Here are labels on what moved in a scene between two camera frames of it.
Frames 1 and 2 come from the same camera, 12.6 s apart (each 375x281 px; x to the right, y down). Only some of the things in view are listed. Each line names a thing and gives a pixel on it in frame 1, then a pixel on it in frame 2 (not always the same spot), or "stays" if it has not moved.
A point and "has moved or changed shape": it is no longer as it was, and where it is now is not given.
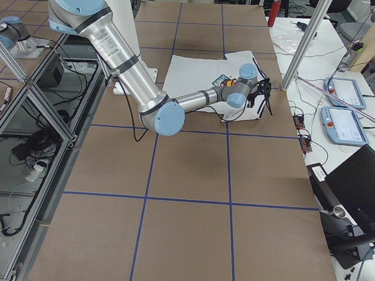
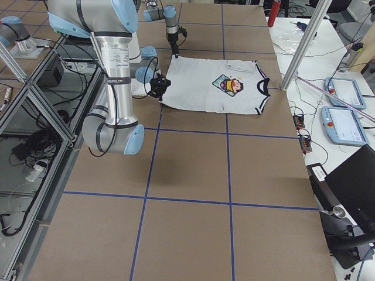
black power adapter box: x=53 y=74 stays
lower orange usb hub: x=304 y=142 stays
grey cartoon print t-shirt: x=187 y=75 has moved or changed shape
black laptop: x=350 y=186 stays
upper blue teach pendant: x=347 y=90 stays
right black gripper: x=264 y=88 -> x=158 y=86
